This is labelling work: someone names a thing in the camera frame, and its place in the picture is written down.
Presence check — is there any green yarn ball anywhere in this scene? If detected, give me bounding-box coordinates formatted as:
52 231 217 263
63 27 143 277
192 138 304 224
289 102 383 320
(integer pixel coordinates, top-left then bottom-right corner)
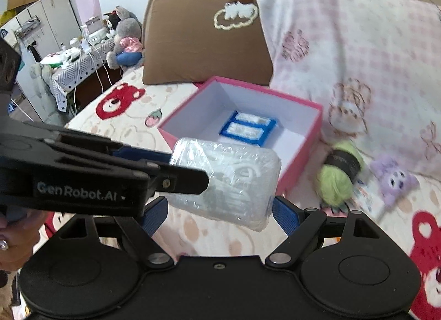
315 141 365 208

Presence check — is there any pink cardboard box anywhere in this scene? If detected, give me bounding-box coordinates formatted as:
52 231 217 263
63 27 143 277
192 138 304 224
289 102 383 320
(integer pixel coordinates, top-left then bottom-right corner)
159 77 322 195

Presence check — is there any blue wipes packet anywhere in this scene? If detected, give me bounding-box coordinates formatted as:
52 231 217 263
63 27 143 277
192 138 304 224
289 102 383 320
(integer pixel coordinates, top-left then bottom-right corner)
219 110 278 147

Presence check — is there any person's left hand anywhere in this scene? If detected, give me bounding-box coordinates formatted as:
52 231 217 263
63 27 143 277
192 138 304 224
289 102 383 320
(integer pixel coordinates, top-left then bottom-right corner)
1 210 47 272

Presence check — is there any white tissue pack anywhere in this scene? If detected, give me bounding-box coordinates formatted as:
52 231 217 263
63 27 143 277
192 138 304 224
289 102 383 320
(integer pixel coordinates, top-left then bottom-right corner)
352 179 386 221

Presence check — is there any purple plush toy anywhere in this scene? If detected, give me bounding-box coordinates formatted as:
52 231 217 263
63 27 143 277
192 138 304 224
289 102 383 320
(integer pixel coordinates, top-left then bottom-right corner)
369 155 419 207

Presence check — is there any cluttered side table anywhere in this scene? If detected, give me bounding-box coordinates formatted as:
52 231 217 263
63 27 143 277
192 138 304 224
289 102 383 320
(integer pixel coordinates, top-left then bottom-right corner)
39 35 117 113

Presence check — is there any grey plush rabbit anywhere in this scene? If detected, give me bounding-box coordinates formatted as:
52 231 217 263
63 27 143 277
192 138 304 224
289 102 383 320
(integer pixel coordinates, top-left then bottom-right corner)
106 6 144 69

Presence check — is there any white wardrobe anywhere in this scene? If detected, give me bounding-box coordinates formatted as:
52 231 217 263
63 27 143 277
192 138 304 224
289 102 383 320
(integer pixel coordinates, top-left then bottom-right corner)
3 0 80 125

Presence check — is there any brown cloud pillow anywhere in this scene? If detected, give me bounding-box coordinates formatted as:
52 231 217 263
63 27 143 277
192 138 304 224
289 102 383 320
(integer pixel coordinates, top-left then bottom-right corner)
143 0 273 86

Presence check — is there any black plush toy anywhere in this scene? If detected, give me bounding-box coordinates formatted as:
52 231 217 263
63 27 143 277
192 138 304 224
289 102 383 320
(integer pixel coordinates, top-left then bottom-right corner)
103 10 120 39

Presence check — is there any pink checkered pillow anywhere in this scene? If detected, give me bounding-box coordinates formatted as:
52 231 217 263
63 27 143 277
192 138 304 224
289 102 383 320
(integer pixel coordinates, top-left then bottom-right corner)
257 0 440 178

